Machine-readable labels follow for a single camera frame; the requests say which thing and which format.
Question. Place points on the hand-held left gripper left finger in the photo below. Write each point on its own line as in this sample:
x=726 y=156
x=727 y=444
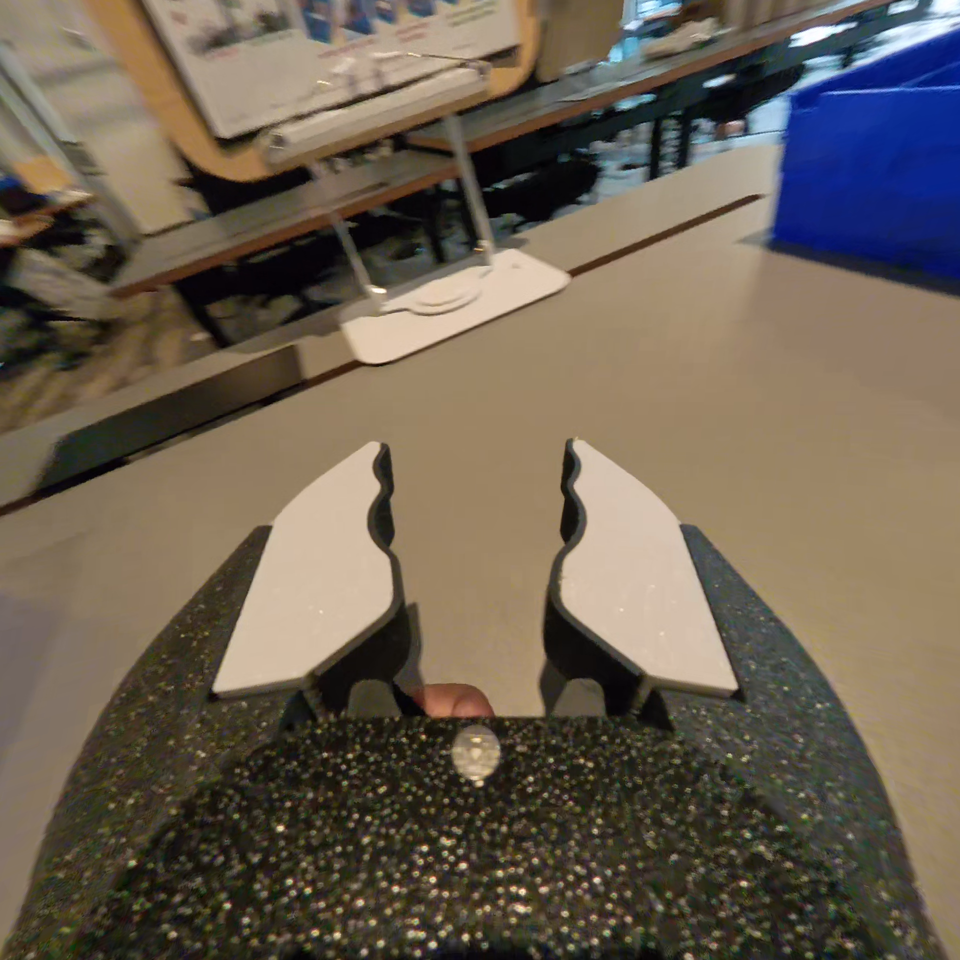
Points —
x=315 y=592

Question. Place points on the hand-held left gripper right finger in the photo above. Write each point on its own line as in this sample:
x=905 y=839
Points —
x=645 y=600

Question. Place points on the blue plastic bin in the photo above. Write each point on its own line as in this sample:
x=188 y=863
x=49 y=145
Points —
x=870 y=165

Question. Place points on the person's left hand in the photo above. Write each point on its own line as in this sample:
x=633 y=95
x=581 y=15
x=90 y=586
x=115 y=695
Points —
x=454 y=703

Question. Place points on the grey table with wooden edge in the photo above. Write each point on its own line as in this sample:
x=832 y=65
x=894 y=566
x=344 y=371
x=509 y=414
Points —
x=247 y=225
x=600 y=82

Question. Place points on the black office chair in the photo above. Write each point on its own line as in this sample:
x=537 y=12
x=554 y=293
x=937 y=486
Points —
x=547 y=187

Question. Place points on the cluttered table with wooden edge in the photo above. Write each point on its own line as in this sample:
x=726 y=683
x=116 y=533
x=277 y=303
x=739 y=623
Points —
x=45 y=211

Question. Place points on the wooden framed poster board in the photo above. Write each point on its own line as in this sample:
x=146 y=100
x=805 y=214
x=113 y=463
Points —
x=262 y=75

